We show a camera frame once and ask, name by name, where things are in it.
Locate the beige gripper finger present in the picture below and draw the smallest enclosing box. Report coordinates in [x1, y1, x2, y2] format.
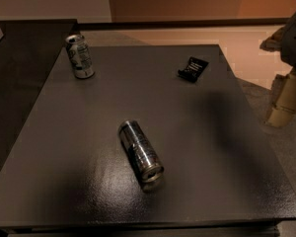
[265, 68, 296, 127]
[259, 28, 284, 52]

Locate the silver redbull can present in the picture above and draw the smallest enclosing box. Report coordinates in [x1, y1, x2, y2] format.
[118, 120, 164, 183]

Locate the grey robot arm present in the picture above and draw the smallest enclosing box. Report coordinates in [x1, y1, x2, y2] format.
[259, 12, 296, 127]

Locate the white green upright soda can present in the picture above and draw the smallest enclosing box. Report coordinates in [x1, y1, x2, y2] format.
[66, 35, 95, 79]

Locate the black snack wrapper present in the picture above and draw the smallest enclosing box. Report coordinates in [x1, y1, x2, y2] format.
[178, 56, 208, 83]

